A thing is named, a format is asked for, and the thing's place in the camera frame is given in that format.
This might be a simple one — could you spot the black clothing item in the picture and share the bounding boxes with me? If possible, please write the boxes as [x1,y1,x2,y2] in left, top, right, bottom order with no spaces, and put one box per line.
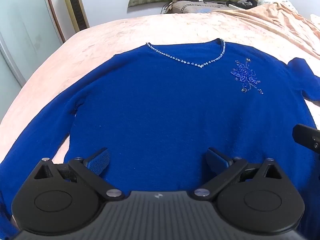
[226,0,258,9]

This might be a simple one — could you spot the frosted glass wardrobe door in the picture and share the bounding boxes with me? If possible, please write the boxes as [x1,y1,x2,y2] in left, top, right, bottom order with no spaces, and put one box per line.
[1,0,62,116]

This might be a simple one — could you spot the pink floral bed sheet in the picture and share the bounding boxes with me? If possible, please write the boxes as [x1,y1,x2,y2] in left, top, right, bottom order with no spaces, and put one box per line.
[1,13,319,161]

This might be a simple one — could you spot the blue beaded knit sweater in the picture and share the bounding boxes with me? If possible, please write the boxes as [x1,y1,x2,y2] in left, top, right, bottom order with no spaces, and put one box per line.
[1,39,319,239]

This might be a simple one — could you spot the beige brown pillow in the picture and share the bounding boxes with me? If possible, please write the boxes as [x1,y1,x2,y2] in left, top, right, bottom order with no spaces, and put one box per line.
[162,0,232,14]

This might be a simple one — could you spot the gold tower fan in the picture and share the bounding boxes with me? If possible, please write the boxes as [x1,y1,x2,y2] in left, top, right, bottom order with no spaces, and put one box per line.
[65,0,89,33]

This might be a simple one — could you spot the orange peach blanket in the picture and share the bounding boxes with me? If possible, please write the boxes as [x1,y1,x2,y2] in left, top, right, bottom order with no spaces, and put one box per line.
[212,3,319,59]

